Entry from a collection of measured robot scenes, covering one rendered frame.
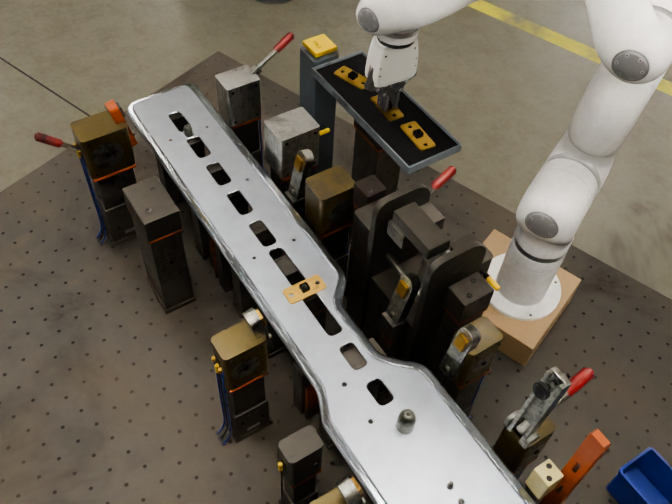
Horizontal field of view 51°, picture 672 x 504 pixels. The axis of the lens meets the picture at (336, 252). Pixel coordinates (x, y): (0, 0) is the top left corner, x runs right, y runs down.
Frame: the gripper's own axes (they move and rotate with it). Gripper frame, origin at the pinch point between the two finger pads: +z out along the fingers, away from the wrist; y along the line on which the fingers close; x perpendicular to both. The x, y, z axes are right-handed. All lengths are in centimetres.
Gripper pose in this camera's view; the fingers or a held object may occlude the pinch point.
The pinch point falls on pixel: (388, 98)
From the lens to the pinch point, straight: 154.6
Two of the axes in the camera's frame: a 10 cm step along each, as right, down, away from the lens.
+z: -0.4, 6.3, 7.8
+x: 4.7, 7.0, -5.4
